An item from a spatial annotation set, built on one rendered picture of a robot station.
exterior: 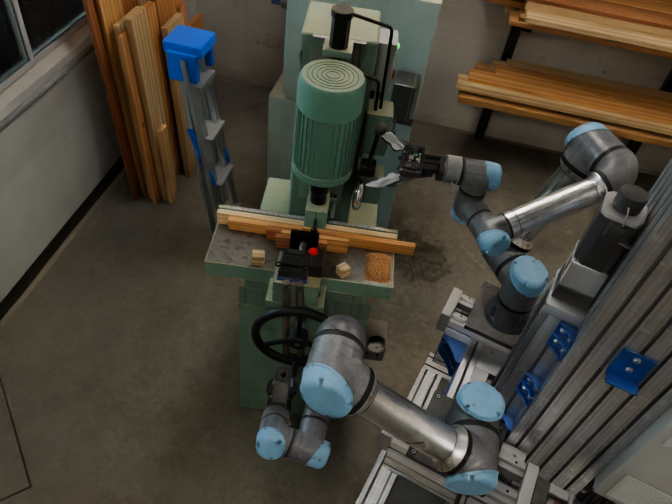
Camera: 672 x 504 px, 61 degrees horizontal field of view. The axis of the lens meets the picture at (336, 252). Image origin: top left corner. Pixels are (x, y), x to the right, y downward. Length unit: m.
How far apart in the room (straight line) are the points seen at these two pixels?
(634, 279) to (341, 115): 0.78
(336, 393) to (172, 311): 1.78
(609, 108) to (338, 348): 2.79
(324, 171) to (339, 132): 0.13
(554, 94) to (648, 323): 2.46
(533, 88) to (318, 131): 2.28
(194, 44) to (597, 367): 1.79
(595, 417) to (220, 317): 1.78
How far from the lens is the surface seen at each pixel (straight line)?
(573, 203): 1.63
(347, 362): 1.22
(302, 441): 1.57
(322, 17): 1.81
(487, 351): 1.99
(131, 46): 2.93
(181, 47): 2.40
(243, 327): 2.08
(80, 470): 2.54
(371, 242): 1.89
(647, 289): 1.31
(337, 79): 1.53
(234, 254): 1.86
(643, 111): 3.83
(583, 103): 3.69
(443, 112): 4.21
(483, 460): 1.42
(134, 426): 2.58
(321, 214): 1.77
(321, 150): 1.58
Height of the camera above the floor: 2.26
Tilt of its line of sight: 46 degrees down
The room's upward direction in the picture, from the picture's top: 9 degrees clockwise
